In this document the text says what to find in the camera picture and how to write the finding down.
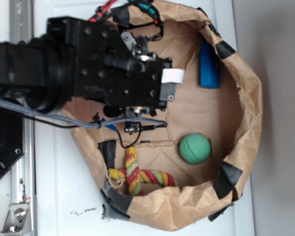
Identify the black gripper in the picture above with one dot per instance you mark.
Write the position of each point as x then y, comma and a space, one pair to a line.
113, 68

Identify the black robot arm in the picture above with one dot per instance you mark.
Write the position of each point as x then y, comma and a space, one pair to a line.
33, 71

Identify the blue plastic cylinder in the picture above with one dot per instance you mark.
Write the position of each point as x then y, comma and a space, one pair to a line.
209, 67

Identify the green rubber ball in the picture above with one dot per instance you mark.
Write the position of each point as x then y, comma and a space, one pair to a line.
194, 148

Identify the brown paper bag bin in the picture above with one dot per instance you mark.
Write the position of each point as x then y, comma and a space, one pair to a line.
230, 117

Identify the aluminium rail frame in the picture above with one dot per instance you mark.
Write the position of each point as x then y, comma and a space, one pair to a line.
23, 172

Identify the colourful rope toy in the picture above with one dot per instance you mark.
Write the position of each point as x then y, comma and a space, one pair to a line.
133, 176

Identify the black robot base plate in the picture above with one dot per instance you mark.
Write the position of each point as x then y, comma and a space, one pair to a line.
11, 140

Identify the silver corner bracket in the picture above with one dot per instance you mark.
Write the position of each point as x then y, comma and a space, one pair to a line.
18, 220

